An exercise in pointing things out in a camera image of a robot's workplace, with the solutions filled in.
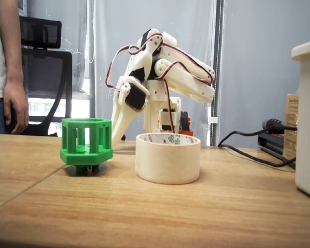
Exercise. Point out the green printed cage component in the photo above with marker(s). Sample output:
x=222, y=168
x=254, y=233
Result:
x=85, y=155

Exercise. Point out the person's hand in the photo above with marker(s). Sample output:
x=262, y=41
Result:
x=15, y=103

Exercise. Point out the small black plug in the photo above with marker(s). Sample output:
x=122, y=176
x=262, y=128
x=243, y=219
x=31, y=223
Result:
x=123, y=136

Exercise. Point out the beige masking tape roll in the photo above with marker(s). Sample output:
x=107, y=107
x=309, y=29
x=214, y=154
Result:
x=168, y=162

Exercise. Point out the small white clip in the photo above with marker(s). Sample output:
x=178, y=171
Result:
x=213, y=119

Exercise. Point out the black mesh office chair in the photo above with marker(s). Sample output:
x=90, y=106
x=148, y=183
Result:
x=46, y=67

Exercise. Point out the grey background shelf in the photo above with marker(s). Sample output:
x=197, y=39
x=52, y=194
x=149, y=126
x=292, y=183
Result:
x=22, y=6

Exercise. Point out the black power supply device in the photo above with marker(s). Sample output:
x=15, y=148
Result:
x=270, y=145

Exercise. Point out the brown cardboard box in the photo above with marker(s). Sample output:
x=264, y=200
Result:
x=290, y=116

